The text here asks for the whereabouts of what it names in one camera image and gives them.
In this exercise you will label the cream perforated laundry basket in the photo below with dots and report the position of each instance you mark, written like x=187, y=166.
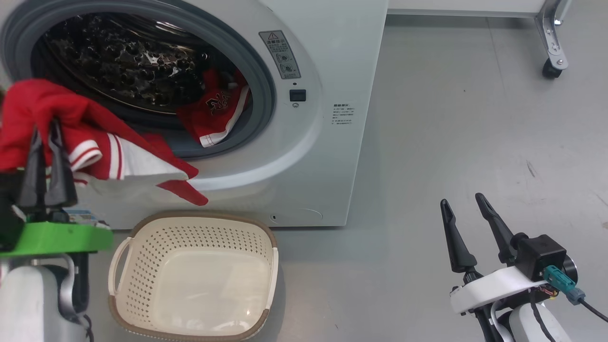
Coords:
x=213, y=285

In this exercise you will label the blue energy label sticker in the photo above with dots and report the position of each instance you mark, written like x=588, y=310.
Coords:
x=83, y=217

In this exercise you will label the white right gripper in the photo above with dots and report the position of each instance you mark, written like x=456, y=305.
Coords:
x=494, y=287

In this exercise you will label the black caster wheel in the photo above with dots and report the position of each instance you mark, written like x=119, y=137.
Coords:
x=552, y=70

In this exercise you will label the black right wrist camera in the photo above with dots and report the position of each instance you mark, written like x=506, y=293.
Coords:
x=539, y=254

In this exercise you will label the white front-load washing machine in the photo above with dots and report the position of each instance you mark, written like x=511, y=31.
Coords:
x=332, y=180

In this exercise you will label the red jersey striped cuffs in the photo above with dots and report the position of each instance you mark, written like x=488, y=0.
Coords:
x=47, y=104

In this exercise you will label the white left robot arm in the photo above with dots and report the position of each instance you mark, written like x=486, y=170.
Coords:
x=28, y=304

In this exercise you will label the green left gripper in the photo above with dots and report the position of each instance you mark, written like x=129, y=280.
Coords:
x=61, y=237

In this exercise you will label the red shorts white trim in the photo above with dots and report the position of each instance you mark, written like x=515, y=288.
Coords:
x=209, y=118

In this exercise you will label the white partition panel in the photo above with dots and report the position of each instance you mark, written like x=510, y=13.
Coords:
x=465, y=7

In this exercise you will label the grey warning label sticker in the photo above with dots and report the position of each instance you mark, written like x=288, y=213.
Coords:
x=280, y=54

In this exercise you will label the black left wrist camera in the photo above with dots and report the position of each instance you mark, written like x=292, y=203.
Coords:
x=7, y=213

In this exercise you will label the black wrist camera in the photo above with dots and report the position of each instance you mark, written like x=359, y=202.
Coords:
x=539, y=254
x=7, y=213

